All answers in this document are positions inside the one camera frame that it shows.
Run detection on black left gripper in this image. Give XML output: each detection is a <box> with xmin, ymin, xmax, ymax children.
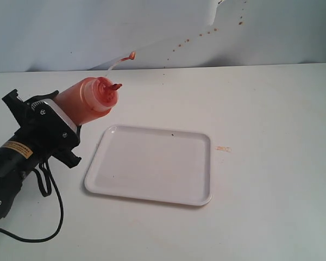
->
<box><xmin>2</xmin><ymin>89</ymin><xmax>80</xmax><ymax>169</ymax></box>

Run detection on white rectangular plastic tray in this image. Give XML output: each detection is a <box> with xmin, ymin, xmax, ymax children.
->
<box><xmin>84</xmin><ymin>125</ymin><xmax>212</xmax><ymax>207</ymax></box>

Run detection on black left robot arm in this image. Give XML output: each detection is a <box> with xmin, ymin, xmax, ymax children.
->
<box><xmin>0</xmin><ymin>90</ymin><xmax>81</xmax><ymax>219</ymax></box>

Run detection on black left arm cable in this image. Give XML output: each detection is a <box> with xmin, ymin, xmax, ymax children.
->
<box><xmin>0</xmin><ymin>135</ymin><xmax>65</xmax><ymax>243</ymax></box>

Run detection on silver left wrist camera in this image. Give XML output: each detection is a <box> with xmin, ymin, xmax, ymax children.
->
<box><xmin>31</xmin><ymin>98</ymin><xmax>78</xmax><ymax>136</ymax></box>

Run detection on red sauce squeeze bottle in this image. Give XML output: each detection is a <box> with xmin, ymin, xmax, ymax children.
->
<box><xmin>53</xmin><ymin>77</ymin><xmax>122</xmax><ymax>126</ymax></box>

